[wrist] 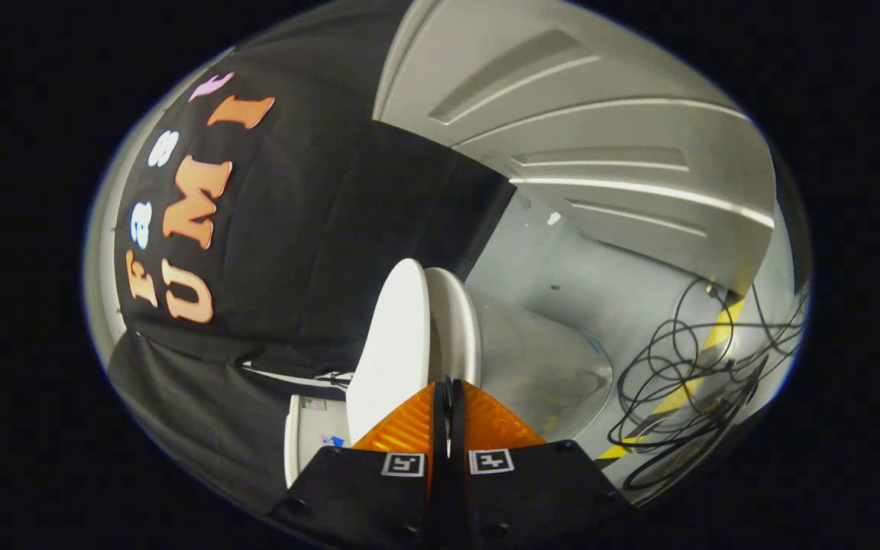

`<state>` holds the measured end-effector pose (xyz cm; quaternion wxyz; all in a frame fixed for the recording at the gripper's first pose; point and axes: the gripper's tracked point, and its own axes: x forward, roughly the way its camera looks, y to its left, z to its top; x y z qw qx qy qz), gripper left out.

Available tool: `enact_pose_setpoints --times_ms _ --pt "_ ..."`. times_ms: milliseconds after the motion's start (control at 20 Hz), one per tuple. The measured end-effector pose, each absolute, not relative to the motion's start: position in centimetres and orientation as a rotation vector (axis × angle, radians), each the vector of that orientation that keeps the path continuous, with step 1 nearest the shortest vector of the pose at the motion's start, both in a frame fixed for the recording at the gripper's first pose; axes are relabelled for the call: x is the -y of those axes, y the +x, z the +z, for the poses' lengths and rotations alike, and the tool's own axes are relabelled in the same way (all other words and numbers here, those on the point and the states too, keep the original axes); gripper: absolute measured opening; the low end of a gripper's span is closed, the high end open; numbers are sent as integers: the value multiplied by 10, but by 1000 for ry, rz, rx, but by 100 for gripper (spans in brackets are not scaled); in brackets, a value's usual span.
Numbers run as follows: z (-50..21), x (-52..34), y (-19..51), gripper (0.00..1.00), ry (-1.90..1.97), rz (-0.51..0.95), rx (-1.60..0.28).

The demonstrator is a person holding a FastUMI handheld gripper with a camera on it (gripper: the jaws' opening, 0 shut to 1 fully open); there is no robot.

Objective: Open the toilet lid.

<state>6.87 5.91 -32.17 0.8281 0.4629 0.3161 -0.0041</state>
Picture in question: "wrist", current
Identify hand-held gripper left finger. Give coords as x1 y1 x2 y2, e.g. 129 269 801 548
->
268 380 453 550

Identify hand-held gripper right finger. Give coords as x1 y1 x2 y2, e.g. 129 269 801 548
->
451 379 633 550

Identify white toilet lid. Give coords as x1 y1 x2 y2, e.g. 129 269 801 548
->
345 258 433 445

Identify white toilet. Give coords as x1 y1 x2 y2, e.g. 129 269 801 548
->
285 286 614 490

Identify white toilet seat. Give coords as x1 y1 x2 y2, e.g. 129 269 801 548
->
423 267 482 387

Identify black backdrop cloth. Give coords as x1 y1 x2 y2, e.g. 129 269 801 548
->
108 0 519 514

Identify yellow black floor tape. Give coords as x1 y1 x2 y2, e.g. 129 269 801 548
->
595 296 748 461

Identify tangled black cables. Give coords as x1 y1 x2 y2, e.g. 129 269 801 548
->
607 277 809 491

